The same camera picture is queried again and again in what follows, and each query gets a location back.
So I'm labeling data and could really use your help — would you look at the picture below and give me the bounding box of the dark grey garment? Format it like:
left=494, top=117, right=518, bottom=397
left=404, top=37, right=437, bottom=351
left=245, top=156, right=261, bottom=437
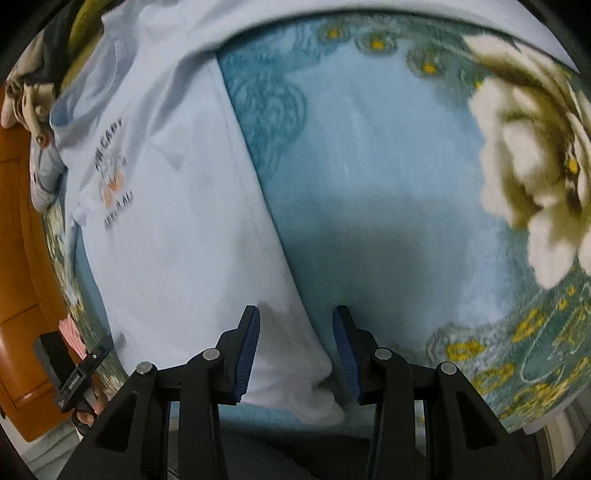
left=24, top=0, right=84, bottom=86

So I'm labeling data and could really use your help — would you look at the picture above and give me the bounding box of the light blue printed t-shirt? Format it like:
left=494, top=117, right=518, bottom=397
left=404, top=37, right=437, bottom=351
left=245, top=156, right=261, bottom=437
left=49, top=0, right=581, bottom=426

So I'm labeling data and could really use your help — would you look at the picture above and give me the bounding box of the pink cloth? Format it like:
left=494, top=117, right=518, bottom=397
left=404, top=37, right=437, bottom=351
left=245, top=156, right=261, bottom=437
left=58, top=315, right=87, bottom=360

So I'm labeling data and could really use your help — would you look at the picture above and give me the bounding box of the left hand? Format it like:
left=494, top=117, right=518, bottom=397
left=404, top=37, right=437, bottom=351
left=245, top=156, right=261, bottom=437
left=75, top=387, right=109, bottom=427

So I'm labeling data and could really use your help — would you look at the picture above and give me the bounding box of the teal floral bed blanket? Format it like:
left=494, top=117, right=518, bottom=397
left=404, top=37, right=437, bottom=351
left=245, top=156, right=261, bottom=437
left=42, top=11, right=591, bottom=434

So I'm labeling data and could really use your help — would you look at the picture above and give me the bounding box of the mustard yellow knit sweater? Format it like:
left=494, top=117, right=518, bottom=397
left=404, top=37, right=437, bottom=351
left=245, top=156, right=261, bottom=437
left=60, top=0, right=119, bottom=92

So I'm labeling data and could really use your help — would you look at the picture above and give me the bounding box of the orange wooden cabinet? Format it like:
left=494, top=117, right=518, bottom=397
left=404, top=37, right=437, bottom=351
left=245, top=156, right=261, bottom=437
left=0, top=87, right=100, bottom=444

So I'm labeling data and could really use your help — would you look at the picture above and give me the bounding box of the beige floral garment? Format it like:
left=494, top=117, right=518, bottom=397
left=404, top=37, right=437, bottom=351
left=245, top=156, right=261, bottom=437
left=1, top=42, right=56, bottom=149

